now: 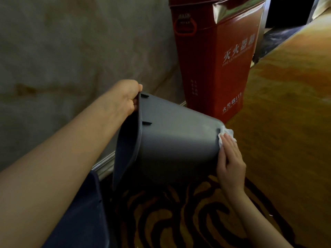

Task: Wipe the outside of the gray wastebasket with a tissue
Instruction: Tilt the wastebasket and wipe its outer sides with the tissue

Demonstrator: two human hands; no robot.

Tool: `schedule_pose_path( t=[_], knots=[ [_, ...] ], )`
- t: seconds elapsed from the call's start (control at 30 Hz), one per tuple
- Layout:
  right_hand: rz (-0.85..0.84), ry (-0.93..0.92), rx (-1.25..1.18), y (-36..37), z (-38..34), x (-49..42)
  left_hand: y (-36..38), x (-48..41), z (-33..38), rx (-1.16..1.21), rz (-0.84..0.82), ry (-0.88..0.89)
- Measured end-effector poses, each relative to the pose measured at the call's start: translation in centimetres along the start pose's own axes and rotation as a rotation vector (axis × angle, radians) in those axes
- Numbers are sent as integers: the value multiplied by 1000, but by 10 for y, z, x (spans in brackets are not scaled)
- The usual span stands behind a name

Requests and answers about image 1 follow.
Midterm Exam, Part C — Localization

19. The person's right hand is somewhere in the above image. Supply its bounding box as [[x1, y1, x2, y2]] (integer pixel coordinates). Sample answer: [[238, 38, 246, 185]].
[[216, 133, 247, 194]]

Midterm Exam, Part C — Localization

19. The person's left hand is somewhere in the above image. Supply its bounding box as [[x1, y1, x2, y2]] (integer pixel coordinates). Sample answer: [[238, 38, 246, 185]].
[[101, 79, 143, 123]]

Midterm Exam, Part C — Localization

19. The white cleaning wipe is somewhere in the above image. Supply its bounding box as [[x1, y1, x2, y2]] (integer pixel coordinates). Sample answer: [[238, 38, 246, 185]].
[[218, 125, 237, 149]]

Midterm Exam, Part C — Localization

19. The grey plastic waste bin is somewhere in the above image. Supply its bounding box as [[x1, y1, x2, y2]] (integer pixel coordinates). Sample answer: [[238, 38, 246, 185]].
[[112, 92, 228, 191]]

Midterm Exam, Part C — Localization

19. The person's right forearm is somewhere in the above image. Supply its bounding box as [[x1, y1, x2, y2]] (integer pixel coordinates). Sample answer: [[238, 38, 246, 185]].
[[224, 187, 294, 248]]

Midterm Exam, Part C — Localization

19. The person's left forearm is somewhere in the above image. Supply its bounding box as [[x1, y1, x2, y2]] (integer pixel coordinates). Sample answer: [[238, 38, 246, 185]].
[[0, 101, 122, 248]]

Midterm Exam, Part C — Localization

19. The patterned brown carpet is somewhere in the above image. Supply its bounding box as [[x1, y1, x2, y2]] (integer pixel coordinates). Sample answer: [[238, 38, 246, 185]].
[[99, 8, 331, 248]]

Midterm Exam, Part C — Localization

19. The red fire extinguisher box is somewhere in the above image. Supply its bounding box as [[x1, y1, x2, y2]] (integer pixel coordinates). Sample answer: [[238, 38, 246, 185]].
[[168, 0, 267, 124]]

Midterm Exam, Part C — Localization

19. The dark blue plastic bin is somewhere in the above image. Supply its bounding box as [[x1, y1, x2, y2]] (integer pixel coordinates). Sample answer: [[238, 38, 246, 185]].
[[41, 170, 110, 248]]

